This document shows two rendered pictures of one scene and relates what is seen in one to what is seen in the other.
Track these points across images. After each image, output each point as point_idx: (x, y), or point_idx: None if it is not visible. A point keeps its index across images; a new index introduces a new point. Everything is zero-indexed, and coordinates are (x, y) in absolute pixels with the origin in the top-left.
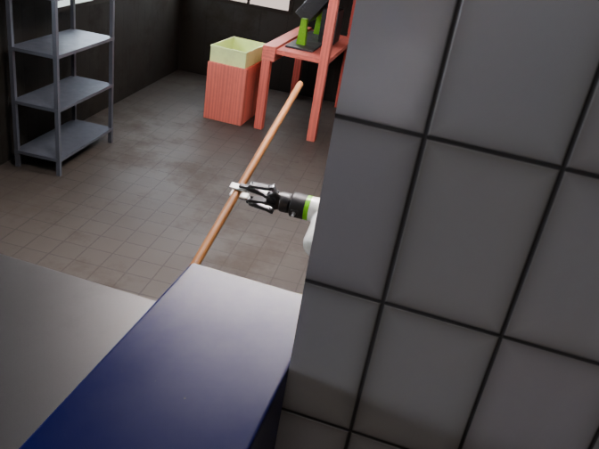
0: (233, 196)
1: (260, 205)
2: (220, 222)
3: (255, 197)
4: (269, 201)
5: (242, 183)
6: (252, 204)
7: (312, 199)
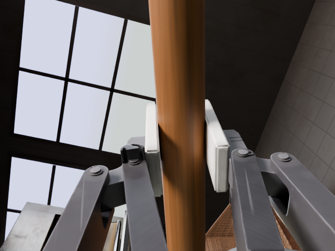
0: (164, 205)
1: (313, 247)
2: None
3: (235, 191)
4: None
5: (156, 99)
6: (276, 213)
7: None
